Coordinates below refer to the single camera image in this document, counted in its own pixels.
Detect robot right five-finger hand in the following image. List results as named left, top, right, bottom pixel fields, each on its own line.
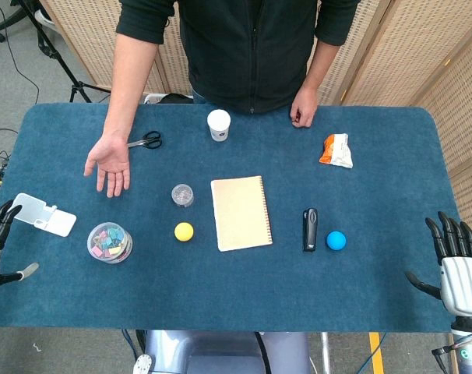
left=405, top=211, right=472, bottom=317

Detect person's open palm hand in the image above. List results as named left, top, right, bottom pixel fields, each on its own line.
left=83, top=132, right=132, bottom=199

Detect person's closed fist hand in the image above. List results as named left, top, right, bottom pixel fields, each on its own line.
left=290, top=87, right=319, bottom=129

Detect person's forearm with fist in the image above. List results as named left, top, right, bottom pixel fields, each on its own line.
left=298, top=37, right=337, bottom=94

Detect person's forearm with open hand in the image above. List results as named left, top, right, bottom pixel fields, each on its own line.
left=102, top=31, right=161, bottom=138

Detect orange and white snack bag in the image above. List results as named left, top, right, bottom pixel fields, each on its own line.
left=318, top=132, right=354, bottom=169

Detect white folding phone stand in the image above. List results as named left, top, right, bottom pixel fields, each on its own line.
left=12, top=192, right=78, bottom=238

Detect small clear jar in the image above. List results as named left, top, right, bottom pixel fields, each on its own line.
left=171, top=183, right=195, bottom=208

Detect clear tub of coloured clips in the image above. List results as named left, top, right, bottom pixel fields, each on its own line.
left=86, top=221, right=134, bottom=265

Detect white paper cup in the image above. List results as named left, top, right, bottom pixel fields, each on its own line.
left=206, top=109, right=232, bottom=143

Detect person in black jacket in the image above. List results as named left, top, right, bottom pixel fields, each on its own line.
left=116, top=0, right=362, bottom=115

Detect yellow ball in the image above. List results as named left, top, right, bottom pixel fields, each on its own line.
left=174, top=221, right=195, bottom=243

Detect yellow floor tape strip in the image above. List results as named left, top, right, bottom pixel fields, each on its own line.
left=368, top=332, right=386, bottom=374

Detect black stapler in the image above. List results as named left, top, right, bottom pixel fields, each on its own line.
left=301, top=207, right=319, bottom=252

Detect black tripod stand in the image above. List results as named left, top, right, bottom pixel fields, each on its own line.
left=19, top=0, right=112, bottom=104

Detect beige spiral notebook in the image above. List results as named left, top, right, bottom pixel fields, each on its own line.
left=210, top=175, right=273, bottom=252

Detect blue ball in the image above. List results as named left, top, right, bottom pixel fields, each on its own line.
left=326, top=231, right=347, bottom=251

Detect blue felt table mat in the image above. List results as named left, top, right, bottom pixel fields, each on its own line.
left=0, top=102, right=461, bottom=333

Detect black office chair base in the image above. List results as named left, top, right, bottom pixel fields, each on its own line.
left=0, top=0, right=33, bottom=43

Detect robot grey torso base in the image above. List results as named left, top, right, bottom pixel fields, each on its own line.
left=132, top=330, right=312, bottom=374

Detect black handled scissors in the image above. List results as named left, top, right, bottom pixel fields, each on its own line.
left=127, top=131, right=163, bottom=150

